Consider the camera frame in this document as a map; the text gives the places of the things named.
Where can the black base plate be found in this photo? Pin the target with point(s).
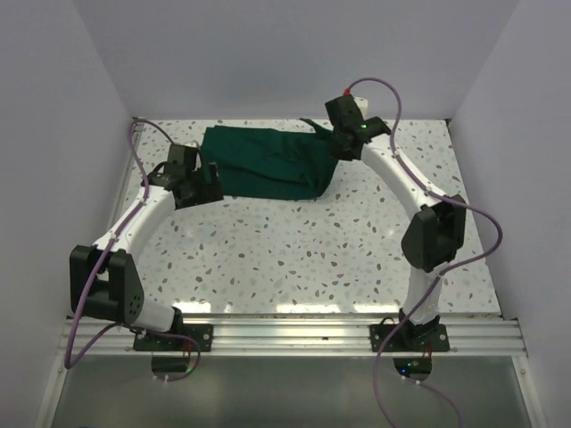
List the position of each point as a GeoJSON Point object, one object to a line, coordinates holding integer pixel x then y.
{"type": "Point", "coordinates": [189, 337]}
{"type": "Point", "coordinates": [408, 339]}

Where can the aluminium front rail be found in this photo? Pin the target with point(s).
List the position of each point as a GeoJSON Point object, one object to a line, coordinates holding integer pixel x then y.
{"type": "Point", "coordinates": [352, 335]}

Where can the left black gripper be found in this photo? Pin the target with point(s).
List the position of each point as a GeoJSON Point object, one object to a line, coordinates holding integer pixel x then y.
{"type": "Point", "coordinates": [210, 192]}

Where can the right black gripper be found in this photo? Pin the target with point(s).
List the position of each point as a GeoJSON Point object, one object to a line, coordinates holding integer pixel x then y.
{"type": "Point", "coordinates": [343, 156]}

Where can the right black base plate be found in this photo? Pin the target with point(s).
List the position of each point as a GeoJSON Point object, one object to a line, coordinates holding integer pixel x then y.
{"type": "Point", "coordinates": [408, 339]}

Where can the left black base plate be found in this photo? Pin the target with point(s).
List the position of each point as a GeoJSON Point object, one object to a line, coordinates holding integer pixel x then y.
{"type": "Point", "coordinates": [189, 337]}

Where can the dark green surgical cloth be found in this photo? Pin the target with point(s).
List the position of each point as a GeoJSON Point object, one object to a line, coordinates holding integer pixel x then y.
{"type": "Point", "coordinates": [271, 164]}

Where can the aluminium left side rail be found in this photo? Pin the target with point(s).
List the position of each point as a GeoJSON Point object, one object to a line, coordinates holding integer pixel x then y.
{"type": "Point", "coordinates": [120, 178]}

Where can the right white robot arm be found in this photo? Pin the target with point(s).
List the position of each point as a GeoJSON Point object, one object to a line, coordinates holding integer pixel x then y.
{"type": "Point", "coordinates": [437, 228]}

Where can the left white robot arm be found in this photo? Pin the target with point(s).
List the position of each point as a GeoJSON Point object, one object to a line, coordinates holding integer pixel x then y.
{"type": "Point", "coordinates": [152, 206]}

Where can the aluminium rail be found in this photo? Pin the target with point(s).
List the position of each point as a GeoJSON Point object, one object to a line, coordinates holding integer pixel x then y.
{"type": "Point", "coordinates": [352, 335]}
{"type": "Point", "coordinates": [120, 178]}

